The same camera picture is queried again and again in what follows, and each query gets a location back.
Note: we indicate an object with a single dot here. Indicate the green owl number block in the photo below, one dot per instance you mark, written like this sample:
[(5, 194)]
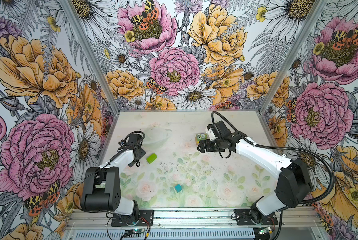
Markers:
[(203, 136)]

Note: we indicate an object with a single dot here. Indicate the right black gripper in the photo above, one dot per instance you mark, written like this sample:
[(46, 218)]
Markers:
[(208, 149)]

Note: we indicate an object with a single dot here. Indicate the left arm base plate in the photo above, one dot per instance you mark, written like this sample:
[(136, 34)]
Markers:
[(142, 218)]

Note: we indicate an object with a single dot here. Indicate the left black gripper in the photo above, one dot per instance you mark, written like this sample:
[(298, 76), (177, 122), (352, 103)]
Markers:
[(142, 153)]

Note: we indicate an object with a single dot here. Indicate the teal cube block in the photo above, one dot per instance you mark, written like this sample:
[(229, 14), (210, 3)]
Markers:
[(178, 188)]

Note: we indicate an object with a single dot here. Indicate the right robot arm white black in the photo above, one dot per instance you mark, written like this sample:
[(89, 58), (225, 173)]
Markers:
[(292, 176)]

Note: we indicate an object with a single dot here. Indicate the lime green block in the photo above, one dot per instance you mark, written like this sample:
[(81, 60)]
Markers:
[(150, 159)]

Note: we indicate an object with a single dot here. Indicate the aluminium front rail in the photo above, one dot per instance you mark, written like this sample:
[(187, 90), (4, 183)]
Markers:
[(194, 218)]

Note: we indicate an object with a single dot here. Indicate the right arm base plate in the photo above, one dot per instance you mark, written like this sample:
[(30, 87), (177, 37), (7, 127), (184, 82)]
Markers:
[(242, 216)]

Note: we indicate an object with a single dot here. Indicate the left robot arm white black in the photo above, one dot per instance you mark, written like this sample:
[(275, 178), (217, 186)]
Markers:
[(102, 184)]

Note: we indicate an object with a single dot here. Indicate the white vented cable duct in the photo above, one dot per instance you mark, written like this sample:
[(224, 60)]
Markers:
[(168, 234)]

